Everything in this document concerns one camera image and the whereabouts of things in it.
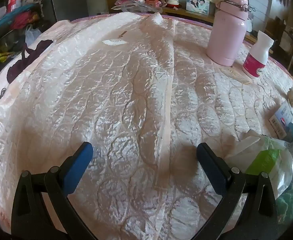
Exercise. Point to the pink insulated bottle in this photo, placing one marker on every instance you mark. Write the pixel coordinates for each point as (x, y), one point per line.
(227, 27)

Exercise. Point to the white plastic bag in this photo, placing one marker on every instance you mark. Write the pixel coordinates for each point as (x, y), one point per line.
(284, 165)

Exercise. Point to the green knitted cloth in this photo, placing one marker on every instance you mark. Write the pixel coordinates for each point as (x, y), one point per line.
(290, 205)

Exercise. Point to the dark maroon cloth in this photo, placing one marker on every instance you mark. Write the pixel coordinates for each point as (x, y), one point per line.
(26, 60)

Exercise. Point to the wooden sideboard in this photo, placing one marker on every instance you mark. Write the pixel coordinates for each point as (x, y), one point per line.
(191, 13)

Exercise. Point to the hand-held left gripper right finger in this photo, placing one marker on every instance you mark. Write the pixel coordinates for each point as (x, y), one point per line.
(210, 167)

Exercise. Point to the teal rack with clothes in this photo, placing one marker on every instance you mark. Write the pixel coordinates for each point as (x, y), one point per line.
(11, 22)

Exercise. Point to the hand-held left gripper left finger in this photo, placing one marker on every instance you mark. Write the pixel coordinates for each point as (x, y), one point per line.
(79, 166)

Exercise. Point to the white oval paper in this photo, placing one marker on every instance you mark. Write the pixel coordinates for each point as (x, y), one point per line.
(112, 42)

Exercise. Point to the green packet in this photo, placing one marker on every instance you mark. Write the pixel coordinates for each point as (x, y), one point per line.
(262, 161)

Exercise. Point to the white bottle with pink label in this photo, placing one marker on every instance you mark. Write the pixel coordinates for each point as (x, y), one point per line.
(257, 55)

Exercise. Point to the framed photo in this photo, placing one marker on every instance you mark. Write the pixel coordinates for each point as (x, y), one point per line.
(197, 4)

